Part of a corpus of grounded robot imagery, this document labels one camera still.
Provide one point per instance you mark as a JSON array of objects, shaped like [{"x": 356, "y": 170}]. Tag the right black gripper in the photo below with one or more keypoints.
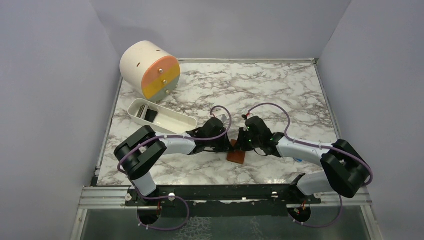
[{"x": 240, "y": 146}]

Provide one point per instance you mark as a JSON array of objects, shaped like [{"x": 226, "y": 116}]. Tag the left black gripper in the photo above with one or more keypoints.
[{"x": 225, "y": 146}]

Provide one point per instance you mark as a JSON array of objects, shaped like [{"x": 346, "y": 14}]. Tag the brown leather card holder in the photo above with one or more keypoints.
[{"x": 237, "y": 155}]

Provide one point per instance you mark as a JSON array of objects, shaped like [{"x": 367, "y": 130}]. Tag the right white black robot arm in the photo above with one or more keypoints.
[{"x": 344, "y": 171}]

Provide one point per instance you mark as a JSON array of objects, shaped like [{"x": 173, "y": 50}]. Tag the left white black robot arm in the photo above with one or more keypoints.
[{"x": 140, "y": 152}]

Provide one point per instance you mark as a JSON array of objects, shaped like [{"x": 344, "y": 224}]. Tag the stack of cards in tray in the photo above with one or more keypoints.
[{"x": 147, "y": 114}]

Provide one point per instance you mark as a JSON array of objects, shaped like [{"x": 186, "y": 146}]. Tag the white rectangular plastic tray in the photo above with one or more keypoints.
[{"x": 167, "y": 121}]

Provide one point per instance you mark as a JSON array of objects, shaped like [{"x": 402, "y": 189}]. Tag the round cream drawer cabinet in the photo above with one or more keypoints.
[{"x": 152, "y": 71}]

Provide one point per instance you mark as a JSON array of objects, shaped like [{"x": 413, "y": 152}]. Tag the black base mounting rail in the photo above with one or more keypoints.
[{"x": 174, "y": 201}]

